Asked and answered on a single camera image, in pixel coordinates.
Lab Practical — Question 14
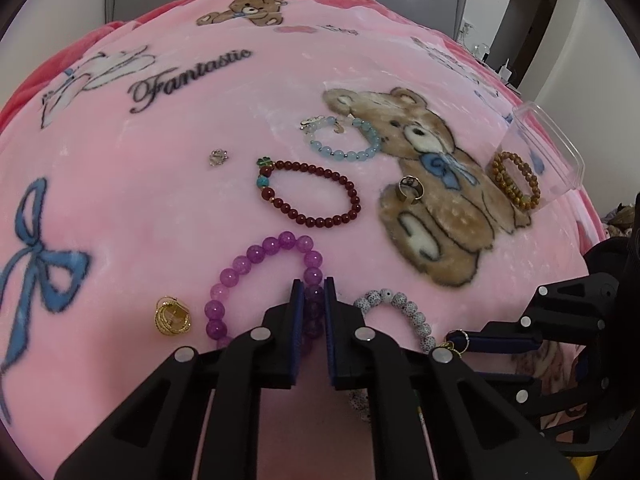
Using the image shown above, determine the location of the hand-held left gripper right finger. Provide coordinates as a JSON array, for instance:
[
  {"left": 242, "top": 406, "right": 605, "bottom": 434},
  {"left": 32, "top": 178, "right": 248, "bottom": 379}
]
[{"left": 324, "top": 276, "right": 578, "bottom": 480}]

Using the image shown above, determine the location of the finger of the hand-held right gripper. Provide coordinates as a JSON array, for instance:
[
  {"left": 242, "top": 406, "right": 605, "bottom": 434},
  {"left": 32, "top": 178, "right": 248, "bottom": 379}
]
[
  {"left": 492, "top": 372, "right": 621, "bottom": 443},
  {"left": 469, "top": 272, "right": 618, "bottom": 355}
]

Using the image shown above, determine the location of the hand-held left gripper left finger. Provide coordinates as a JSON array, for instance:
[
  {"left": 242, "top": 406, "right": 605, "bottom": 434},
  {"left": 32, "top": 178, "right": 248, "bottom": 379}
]
[{"left": 54, "top": 277, "right": 313, "bottom": 480}]

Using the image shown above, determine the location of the small gold ring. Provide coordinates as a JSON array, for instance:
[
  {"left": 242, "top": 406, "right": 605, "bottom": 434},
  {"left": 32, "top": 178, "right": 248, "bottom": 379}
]
[{"left": 442, "top": 330, "right": 471, "bottom": 357}]

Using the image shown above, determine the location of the white speckled bead bracelet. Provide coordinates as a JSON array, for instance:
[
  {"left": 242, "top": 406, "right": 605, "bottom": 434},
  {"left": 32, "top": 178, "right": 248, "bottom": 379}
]
[{"left": 349, "top": 288, "right": 437, "bottom": 411}]

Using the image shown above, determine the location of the purple bead bracelet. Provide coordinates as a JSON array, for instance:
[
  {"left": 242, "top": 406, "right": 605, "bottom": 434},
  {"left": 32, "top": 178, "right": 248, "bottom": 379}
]
[{"left": 204, "top": 231, "right": 326, "bottom": 351}]

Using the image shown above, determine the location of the gold layered earring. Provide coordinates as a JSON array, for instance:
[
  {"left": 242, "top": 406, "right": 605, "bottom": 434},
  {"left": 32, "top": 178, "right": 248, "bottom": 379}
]
[{"left": 154, "top": 296, "right": 193, "bottom": 334}]

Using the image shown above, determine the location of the dark red bead bracelet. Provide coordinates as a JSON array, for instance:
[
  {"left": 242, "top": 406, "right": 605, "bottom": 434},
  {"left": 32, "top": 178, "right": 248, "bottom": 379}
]
[{"left": 256, "top": 157, "right": 362, "bottom": 230}]

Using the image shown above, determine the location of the brown wooden bead bracelet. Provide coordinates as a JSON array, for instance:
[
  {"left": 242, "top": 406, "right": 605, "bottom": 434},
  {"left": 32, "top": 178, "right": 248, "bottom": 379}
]
[{"left": 491, "top": 151, "right": 542, "bottom": 212}]

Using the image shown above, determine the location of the clear plastic box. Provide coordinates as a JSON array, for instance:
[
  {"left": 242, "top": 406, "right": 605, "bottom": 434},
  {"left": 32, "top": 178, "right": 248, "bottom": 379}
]
[{"left": 487, "top": 102, "right": 586, "bottom": 211}]

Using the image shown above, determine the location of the metal ring with dark stone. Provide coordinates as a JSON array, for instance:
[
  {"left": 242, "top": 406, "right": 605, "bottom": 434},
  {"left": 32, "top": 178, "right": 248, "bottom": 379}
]
[{"left": 397, "top": 175, "right": 427, "bottom": 206}]

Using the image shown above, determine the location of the light blue bead bracelet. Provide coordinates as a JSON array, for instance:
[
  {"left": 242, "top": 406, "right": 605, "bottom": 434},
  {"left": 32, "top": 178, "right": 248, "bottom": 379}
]
[{"left": 300, "top": 115, "right": 383, "bottom": 165}]

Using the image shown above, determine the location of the mixed-colour cloth pile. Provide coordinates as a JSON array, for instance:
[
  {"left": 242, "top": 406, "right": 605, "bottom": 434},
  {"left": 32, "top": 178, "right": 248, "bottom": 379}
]
[{"left": 600, "top": 201, "right": 638, "bottom": 239}]

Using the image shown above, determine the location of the pink printed blanket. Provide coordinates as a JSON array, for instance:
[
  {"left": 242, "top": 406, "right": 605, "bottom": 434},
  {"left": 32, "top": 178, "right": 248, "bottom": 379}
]
[{"left": 0, "top": 0, "right": 608, "bottom": 480}]

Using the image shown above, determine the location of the white nightstand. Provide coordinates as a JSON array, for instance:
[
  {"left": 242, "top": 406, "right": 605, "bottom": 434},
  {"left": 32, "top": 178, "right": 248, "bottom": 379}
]
[{"left": 492, "top": 67, "right": 522, "bottom": 95}]

